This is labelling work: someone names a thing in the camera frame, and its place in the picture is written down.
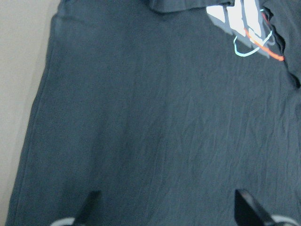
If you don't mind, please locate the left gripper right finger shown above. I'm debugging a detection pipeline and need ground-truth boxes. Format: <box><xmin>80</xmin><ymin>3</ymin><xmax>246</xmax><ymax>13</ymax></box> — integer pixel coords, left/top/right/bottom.
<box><xmin>234</xmin><ymin>189</ymin><xmax>274</xmax><ymax>226</ymax></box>

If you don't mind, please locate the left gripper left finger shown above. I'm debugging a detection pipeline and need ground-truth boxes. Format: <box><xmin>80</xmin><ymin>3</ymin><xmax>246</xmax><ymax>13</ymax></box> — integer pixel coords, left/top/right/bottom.
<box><xmin>74</xmin><ymin>190</ymin><xmax>102</xmax><ymax>226</ymax></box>

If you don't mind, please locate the black printed t-shirt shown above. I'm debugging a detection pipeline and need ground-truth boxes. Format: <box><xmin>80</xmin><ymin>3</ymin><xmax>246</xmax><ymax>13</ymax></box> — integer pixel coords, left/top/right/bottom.
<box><xmin>6</xmin><ymin>0</ymin><xmax>301</xmax><ymax>226</ymax></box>

